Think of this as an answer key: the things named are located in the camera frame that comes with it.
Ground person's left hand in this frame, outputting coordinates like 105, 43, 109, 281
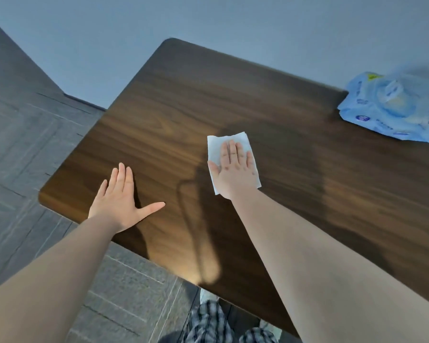
88, 163, 166, 233

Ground person's right hand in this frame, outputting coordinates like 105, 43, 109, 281
207, 140, 260, 201

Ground white wet wipe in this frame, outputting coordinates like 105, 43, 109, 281
207, 131, 262, 196

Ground person's right forearm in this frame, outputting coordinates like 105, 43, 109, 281
230, 188, 429, 343

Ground person's left forearm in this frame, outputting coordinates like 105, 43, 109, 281
0, 215, 121, 343

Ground plaid trousers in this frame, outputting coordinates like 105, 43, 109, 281
180, 299, 280, 343

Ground blue wet wipes pack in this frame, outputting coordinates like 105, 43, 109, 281
337, 71, 429, 143

